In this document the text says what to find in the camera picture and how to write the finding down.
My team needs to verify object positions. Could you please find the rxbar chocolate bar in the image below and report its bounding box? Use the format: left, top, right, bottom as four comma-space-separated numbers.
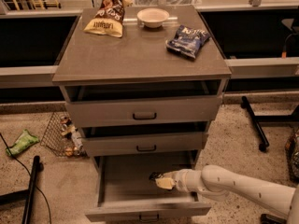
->
149, 172, 164, 181

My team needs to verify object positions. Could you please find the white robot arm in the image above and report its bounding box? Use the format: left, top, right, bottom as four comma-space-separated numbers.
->
149, 165, 299, 224

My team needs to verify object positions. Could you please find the grey bottom drawer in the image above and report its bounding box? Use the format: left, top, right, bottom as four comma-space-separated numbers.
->
86, 151, 210, 223

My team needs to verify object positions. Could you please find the grey drawer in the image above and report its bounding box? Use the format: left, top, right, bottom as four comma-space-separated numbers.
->
65, 96, 221, 128
86, 151, 210, 223
82, 132, 208, 156

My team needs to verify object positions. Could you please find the grey middle drawer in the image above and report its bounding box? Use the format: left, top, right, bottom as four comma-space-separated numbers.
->
82, 132, 208, 156

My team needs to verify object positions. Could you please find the grey top drawer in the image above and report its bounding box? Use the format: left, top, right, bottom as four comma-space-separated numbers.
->
65, 96, 221, 128

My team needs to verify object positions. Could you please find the grey drawer cabinet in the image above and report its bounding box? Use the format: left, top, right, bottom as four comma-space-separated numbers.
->
51, 5, 233, 224

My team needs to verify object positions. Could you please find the black stand leg left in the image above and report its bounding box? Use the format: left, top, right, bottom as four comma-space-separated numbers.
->
0, 156, 42, 224

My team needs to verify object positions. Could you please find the black stand leg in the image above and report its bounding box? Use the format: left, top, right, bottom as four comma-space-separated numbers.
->
240, 96, 299, 152
0, 156, 42, 224

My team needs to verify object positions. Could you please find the black stand leg right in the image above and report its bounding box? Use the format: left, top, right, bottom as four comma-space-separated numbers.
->
240, 96, 299, 152

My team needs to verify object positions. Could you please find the blue chip bag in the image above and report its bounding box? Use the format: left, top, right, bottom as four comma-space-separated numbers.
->
165, 25, 210, 60

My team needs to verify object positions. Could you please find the green snack bag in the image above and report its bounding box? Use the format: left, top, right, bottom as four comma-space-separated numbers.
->
6, 129, 40, 157

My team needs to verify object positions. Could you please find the white bowl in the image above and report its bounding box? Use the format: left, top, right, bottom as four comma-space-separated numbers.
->
137, 8, 169, 28

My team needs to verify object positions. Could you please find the brown yellow chip bag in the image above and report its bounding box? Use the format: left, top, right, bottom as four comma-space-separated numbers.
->
84, 0, 133, 38

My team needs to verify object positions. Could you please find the wire basket with snacks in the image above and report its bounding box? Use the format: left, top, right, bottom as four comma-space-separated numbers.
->
41, 112, 86, 157

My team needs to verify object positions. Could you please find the black cable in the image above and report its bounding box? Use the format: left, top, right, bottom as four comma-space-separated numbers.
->
0, 133, 52, 224

